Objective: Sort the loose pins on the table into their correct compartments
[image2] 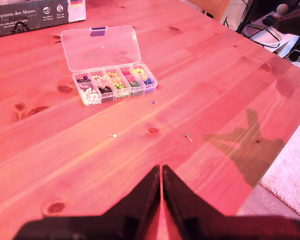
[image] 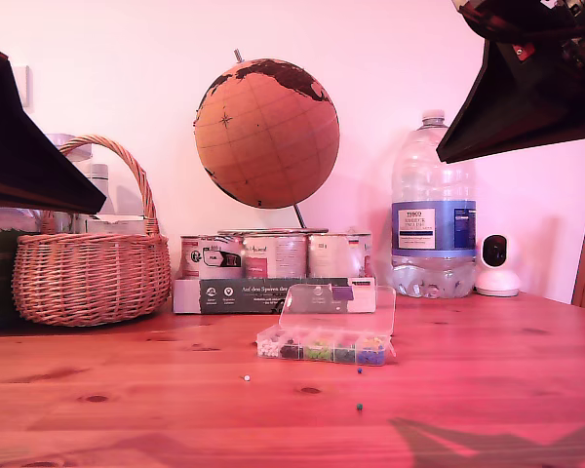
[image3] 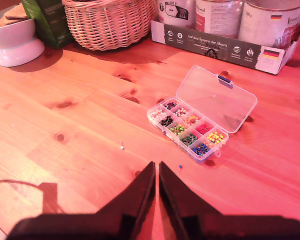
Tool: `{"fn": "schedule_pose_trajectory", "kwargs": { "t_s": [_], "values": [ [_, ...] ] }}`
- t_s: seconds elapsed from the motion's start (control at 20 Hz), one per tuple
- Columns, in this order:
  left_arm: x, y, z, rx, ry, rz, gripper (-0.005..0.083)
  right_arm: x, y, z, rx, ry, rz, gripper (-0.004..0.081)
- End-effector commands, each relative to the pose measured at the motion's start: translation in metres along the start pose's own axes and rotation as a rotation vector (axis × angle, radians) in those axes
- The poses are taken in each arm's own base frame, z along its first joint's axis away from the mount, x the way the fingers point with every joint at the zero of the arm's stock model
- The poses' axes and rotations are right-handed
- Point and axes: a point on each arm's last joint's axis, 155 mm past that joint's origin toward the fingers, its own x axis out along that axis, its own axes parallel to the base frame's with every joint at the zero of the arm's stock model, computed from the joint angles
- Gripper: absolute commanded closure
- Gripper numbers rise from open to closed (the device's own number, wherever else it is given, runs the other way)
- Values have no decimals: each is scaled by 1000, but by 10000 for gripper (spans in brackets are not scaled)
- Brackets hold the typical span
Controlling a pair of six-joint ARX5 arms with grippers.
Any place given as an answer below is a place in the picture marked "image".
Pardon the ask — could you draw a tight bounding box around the tin can with label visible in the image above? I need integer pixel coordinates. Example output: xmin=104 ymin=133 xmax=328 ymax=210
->
xmin=180 ymin=235 xmax=245 ymax=280
xmin=243 ymin=232 xmax=308 ymax=279
xmin=307 ymin=232 xmax=371 ymax=279

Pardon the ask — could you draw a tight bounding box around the dark printed cardboard tray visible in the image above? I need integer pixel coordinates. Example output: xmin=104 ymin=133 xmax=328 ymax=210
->
xmin=173 ymin=277 xmax=376 ymax=316

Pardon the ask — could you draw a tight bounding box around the large clear water bottle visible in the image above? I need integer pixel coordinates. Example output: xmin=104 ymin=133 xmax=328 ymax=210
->
xmin=384 ymin=109 xmax=479 ymax=299

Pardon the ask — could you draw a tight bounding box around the white carton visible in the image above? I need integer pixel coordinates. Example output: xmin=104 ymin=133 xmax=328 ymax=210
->
xmin=85 ymin=214 xmax=147 ymax=236

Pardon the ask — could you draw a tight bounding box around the white bottle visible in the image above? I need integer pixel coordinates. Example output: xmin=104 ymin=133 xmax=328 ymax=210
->
xmin=88 ymin=163 xmax=111 ymax=215

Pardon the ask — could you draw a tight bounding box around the clear plastic pin organiser box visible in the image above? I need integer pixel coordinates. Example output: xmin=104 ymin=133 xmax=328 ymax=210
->
xmin=255 ymin=284 xmax=397 ymax=367

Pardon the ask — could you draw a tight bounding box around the small white round camera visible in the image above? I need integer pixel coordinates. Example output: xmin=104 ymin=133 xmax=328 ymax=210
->
xmin=474 ymin=232 xmax=522 ymax=297

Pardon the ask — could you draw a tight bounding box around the wicker basket with handle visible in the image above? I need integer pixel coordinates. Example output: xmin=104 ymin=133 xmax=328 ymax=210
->
xmin=12 ymin=135 xmax=172 ymax=328

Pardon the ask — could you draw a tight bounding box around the cork globe on stand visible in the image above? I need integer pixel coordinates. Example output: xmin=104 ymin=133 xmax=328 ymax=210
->
xmin=193 ymin=48 xmax=341 ymax=235

